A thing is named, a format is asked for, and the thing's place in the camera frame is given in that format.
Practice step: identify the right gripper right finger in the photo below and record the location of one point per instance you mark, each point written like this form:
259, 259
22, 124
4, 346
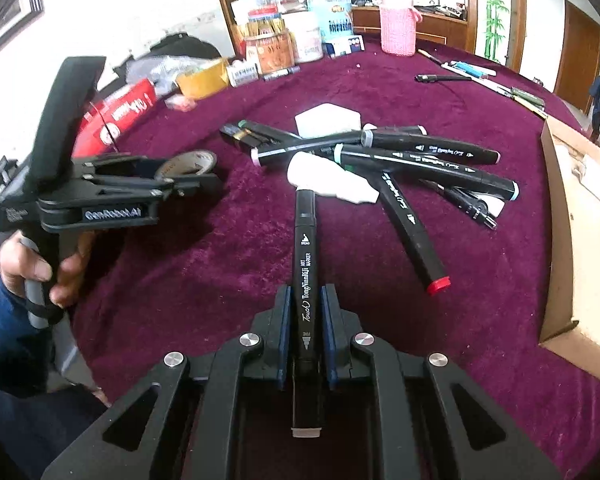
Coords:
368, 370

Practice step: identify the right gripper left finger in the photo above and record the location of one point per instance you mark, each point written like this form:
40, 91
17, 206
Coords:
246, 368

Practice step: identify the black marker grey cap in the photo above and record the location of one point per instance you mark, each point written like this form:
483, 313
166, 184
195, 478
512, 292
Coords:
306, 368

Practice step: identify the black marker red cap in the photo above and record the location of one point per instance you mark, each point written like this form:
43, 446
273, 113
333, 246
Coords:
413, 235

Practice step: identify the black tape roll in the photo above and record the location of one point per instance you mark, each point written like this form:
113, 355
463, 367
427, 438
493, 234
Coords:
193, 163

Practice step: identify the white plastic dropper bottle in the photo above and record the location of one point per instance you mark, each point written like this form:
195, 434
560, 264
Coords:
324, 177

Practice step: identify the black marker blue caps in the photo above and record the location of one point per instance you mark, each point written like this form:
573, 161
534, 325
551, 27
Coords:
425, 167

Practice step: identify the white charger cube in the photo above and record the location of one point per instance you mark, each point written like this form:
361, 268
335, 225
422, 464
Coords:
326, 119

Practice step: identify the person's left hand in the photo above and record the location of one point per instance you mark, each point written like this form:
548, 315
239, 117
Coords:
19, 263

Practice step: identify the red cardboard box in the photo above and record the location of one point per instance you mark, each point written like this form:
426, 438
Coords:
106, 120

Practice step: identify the cardboard box tray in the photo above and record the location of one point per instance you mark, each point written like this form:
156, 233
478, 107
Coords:
571, 325

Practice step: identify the jar with red lid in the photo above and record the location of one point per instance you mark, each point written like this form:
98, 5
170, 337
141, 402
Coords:
267, 41

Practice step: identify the black pen on table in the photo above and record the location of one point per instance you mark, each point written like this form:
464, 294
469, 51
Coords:
429, 79

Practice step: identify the pink knitted container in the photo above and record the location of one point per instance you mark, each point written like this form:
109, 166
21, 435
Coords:
398, 27

